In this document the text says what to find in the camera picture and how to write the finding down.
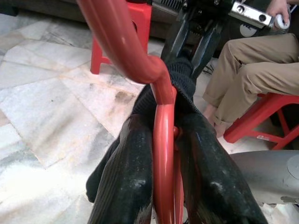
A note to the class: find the seated person khaki trousers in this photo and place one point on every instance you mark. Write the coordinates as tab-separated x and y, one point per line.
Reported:
257	70

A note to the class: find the red plastic hanger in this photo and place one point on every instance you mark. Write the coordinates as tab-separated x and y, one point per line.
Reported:
161	163

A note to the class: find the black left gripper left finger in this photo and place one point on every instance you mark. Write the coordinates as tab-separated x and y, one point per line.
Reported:
130	175

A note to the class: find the bare person hand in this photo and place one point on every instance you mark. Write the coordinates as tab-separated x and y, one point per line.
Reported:
278	8

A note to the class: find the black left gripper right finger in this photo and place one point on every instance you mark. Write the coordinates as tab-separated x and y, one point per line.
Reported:
210	186

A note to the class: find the dark brown sofa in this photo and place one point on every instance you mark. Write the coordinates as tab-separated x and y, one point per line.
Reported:
58	11

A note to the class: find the red plastic stool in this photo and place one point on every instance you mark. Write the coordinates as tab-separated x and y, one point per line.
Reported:
140	14
245	127

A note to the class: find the white handheld controller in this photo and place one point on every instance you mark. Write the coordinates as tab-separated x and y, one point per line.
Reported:
283	23

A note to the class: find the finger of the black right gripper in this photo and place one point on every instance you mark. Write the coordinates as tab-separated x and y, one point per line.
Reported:
177	42
205	51

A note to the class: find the plain black shirt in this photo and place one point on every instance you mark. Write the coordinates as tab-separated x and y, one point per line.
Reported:
182	77

